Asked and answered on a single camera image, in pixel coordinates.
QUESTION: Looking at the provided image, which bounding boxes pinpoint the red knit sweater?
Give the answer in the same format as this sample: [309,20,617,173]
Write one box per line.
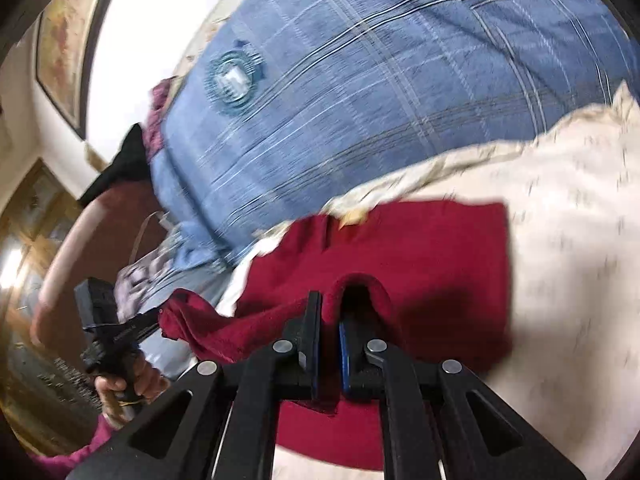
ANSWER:
[158,199,514,474]

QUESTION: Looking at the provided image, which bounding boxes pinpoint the magenta sleeve forearm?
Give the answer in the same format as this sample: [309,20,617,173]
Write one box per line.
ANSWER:
[27,414,122,479]

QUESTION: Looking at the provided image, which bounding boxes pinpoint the person's left hand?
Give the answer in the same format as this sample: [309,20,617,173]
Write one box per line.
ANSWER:
[94,352,170,416]

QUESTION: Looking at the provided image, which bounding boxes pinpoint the grey crumpled cloth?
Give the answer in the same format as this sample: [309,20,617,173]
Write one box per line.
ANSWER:
[114,246,181,323]

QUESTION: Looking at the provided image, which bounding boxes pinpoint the grey-blue striped star quilt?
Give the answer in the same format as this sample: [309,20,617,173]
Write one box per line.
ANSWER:
[141,264,232,380]

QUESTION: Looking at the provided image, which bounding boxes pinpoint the brown wooden headboard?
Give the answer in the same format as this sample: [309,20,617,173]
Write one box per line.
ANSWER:
[30,180,166,367]

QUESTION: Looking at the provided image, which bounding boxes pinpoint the black garment on headboard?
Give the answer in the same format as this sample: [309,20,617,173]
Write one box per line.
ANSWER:
[77,124,151,207]

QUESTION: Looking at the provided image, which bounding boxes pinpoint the maroon patterned cloth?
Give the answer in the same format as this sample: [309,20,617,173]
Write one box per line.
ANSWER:
[142,76,177,162]

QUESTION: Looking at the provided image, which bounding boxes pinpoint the white charging cable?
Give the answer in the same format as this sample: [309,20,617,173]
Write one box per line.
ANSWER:
[127,210,174,266]

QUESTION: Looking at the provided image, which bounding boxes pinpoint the framed wall picture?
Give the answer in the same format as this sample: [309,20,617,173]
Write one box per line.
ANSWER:
[35,0,112,140]

